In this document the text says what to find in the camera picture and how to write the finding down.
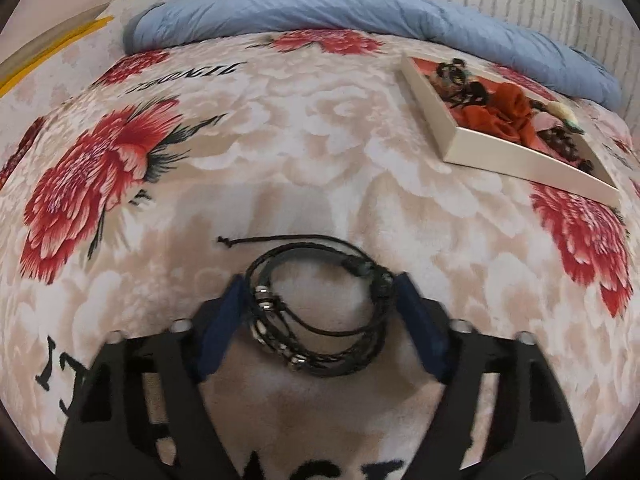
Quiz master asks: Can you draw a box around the black cord bracelet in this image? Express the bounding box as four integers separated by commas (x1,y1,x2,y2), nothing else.
217,235,401,377

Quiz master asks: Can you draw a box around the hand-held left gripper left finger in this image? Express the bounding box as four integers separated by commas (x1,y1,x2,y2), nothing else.
55,275,246,480

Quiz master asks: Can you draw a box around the floral plush blanket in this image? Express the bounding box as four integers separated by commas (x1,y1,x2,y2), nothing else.
0,27,640,480

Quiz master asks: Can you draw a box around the wooden bead bracelet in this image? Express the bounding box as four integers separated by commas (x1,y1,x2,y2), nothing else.
537,127,596,173

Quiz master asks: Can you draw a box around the brick-pattern jewelry tray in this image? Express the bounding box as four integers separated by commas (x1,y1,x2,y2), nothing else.
397,55,621,208

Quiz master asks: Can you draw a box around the black flower hair clip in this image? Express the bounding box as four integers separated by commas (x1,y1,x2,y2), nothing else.
450,85,493,111

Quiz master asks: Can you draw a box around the orange scrunchie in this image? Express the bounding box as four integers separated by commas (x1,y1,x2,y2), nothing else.
457,82,543,148

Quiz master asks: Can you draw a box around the blue quilt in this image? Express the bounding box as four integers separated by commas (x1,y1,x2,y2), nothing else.
122,0,623,111

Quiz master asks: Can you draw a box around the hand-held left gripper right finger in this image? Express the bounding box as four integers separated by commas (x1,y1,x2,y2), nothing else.
395,272,586,480

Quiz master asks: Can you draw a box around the beige and teal plush ornament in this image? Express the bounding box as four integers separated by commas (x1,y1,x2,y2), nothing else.
547,102,585,133

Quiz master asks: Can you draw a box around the black scrunchie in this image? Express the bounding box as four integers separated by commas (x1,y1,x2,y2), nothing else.
432,60,473,92

